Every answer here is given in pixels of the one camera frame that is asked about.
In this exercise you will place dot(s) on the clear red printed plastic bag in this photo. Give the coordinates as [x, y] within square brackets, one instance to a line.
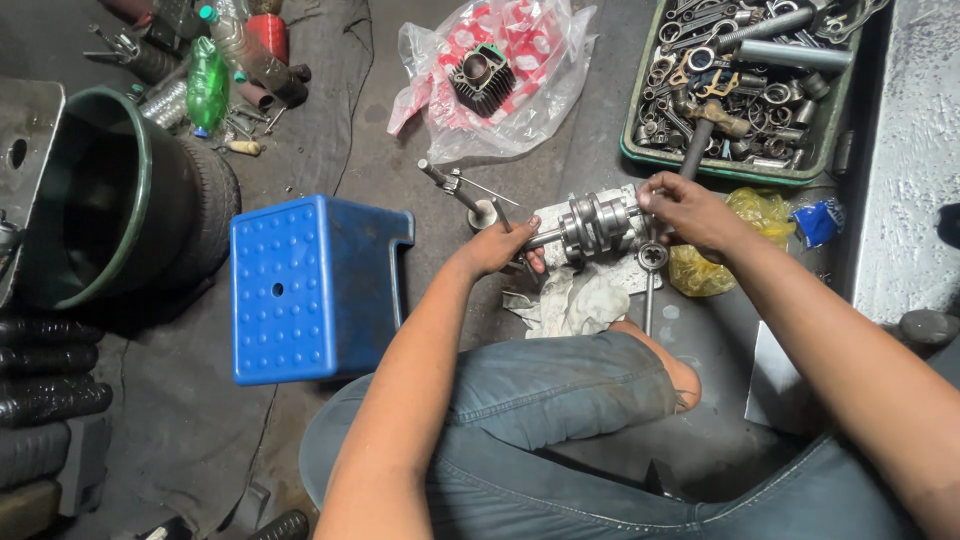
[502, 75]

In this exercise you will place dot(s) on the blue plastic stool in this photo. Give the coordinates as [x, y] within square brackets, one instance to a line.
[313, 289]

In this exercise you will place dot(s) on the green tray of metal parts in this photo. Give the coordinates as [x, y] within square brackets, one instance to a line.
[742, 90]

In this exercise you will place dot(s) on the dirty white rag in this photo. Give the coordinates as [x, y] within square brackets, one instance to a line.
[571, 304]

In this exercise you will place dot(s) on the black rubber tyre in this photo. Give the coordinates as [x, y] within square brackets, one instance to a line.
[214, 210]

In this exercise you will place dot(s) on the crushed clear plastic bottle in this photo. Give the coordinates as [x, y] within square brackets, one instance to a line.
[165, 103]

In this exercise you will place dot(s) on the green plastic bottle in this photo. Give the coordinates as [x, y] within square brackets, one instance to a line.
[206, 86]

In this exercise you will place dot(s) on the person's right hand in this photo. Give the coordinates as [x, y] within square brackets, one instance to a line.
[686, 211]

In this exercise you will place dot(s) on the yellow plastic bag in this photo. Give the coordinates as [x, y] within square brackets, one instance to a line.
[724, 240]

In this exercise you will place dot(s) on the dark round metal weight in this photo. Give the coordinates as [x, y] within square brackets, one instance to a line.
[928, 327]

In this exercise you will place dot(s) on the long grey metal tube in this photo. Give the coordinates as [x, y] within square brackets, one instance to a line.
[791, 55]

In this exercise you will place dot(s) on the person's right fingers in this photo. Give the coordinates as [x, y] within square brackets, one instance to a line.
[655, 202]

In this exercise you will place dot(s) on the white paper sheet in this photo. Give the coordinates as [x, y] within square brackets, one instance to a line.
[780, 382]

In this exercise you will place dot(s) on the connecting rod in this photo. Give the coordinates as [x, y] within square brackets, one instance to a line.
[651, 277]

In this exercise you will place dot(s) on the steel crankshaft assembly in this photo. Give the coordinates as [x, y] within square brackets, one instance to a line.
[592, 225]

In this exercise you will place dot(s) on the dial gauge stand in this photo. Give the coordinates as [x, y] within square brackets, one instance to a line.
[469, 196]

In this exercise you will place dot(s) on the person's left hand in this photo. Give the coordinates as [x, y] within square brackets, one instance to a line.
[496, 247]

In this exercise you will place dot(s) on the person's blue jeans legs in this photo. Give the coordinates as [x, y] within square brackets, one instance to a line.
[570, 450]

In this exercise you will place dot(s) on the black finned engine cylinder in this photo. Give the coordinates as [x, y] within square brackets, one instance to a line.
[481, 79]

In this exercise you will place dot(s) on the grey metal plate with hole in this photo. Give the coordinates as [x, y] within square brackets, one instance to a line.
[22, 150]

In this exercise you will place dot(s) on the green rimmed black bucket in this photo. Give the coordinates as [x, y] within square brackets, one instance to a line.
[105, 199]

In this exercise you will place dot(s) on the blue plastic wrapper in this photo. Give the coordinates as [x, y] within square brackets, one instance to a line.
[819, 222]

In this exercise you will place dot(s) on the stack of black rubber tyres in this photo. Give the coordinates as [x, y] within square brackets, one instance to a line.
[45, 405]

